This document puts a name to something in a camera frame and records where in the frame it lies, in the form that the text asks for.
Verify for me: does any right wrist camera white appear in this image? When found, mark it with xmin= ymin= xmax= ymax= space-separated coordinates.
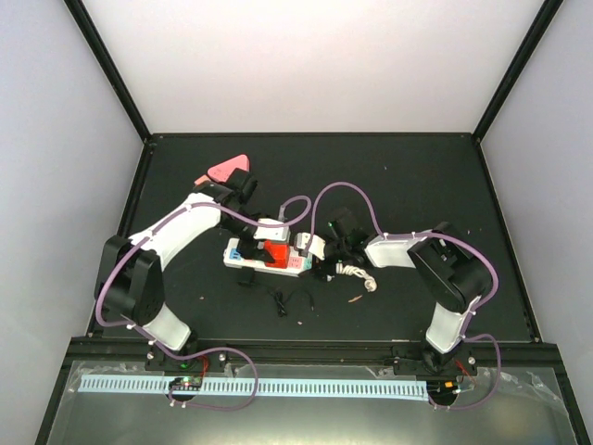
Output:
xmin=294 ymin=233 xmax=326 ymax=261

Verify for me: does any small black adapter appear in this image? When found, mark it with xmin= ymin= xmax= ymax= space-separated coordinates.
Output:
xmin=237 ymin=269 xmax=255 ymax=287

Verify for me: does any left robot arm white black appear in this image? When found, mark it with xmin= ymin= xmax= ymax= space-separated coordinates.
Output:
xmin=95 ymin=168 xmax=273 ymax=370

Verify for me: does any controller board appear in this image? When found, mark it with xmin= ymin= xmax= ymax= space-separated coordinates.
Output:
xmin=426 ymin=381 xmax=462 ymax=396
xmin=169 ymin=376 xmax=203 ymax=392

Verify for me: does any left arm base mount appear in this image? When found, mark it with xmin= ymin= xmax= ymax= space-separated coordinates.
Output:
xmin=145 ymin=346 xmax=228 ymax=375

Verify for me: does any pink triangular socket adapter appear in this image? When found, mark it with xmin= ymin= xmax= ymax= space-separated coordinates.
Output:
xmin=207 ymin=154 xmax=250 ymax=183

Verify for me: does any white braided cord with plug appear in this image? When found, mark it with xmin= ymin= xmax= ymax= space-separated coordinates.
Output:
xmin=335 ymin=261 xmax=377 ymax=294

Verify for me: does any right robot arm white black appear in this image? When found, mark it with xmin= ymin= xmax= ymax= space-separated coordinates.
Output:
xmin=295 ymin=209 xmax=499 ymax=375

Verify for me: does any small pink plug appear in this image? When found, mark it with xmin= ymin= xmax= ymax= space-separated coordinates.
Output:
xmin=194 ymin=174 xmax=210 ymax=186

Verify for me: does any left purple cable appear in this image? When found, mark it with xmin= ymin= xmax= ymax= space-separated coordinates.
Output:
xmin=95 ymin=195 xmax=312 ymax=412

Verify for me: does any left controller board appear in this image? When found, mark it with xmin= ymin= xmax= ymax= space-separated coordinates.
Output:
xmin=169 ymin=376 xmax=203 ymax=392

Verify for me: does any purple cable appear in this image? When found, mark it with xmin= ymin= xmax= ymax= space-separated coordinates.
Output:
xmin=95 ymin=195 xmax=312 ymax=412
xmin=309 ymin=181 xmax=504 ymax=413

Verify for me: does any thin black wire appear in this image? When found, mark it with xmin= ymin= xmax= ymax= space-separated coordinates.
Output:
xmin=266 ymin=285 xmax=317 ymax=319

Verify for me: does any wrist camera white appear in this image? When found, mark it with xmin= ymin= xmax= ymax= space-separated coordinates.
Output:
xmin=294 ymin=233 xmax=326 ymax=261
xmin=253 ymin=218 xmax=290 ymax=243

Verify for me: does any light blue slotted cable duct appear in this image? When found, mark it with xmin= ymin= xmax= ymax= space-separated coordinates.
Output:
xmin=78 ymin=375 xmax=429 ymax=401

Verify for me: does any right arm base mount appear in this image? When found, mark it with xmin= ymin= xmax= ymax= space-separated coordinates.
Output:
xmin=385 ymin=341 xmax=477 ymax=378

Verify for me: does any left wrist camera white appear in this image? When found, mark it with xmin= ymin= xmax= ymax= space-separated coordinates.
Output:
xmin=253 ymin=218 xmax=290 ymax=243

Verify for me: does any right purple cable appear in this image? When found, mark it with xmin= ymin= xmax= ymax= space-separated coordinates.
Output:
xmin=309 ymin=181 xmax=504 ymax=413

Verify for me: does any right controller board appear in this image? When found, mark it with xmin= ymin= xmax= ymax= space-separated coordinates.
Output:
xmin=426 ymin=381 xmax=462 ymax=396

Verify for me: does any red plug adapter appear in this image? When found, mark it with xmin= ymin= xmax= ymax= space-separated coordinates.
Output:
xmin=263 ymin=240 xmax=290 ymax=269

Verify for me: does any white power strip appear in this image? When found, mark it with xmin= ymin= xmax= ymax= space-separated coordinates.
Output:
xmin=223 ymin=238 xmax=312 ymax=277

